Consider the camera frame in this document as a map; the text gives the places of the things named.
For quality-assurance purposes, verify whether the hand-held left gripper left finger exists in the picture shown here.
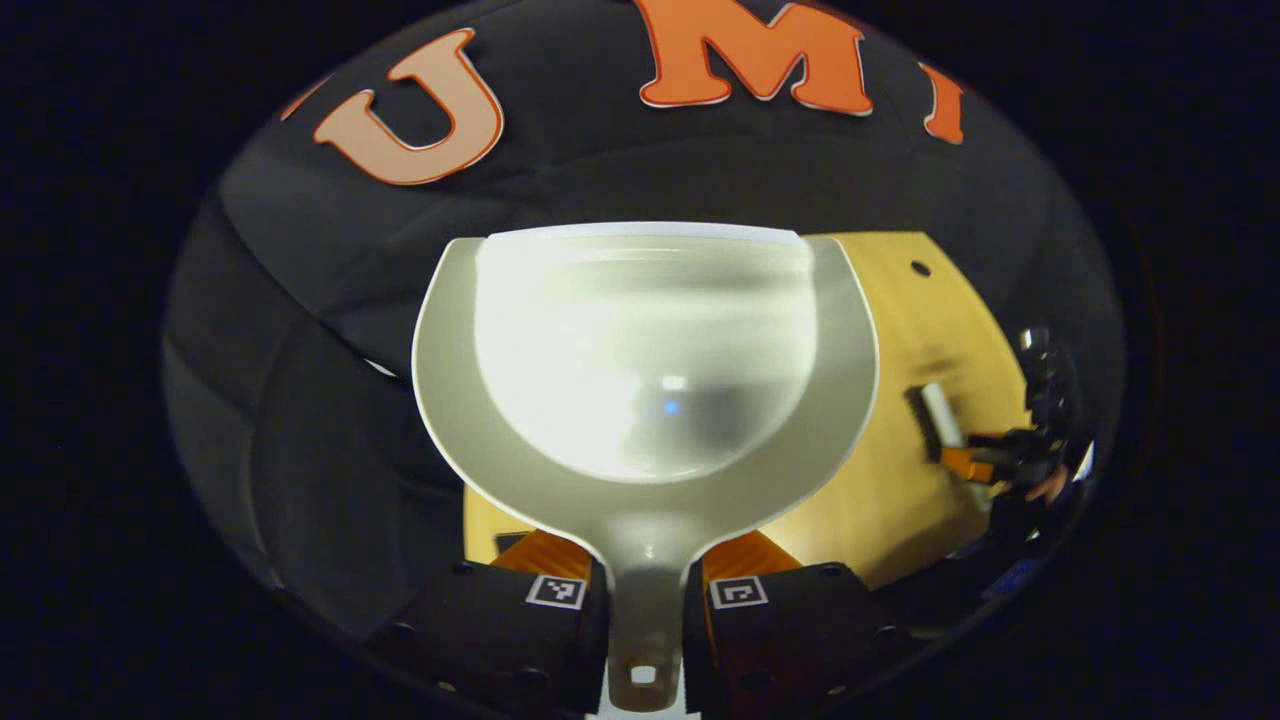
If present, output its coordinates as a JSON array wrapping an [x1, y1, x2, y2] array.
[[370, 530, 609, 717]]

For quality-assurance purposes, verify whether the small white broom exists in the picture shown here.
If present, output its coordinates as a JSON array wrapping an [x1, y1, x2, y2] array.
[[904, 382, 967, 464]]

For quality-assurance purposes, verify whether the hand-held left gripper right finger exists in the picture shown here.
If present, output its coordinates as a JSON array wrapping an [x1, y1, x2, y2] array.
[[683, 530, 911, 717]]

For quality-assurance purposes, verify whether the white dustpan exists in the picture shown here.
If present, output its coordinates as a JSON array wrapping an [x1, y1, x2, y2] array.
[[411, 221, 882, 714]]

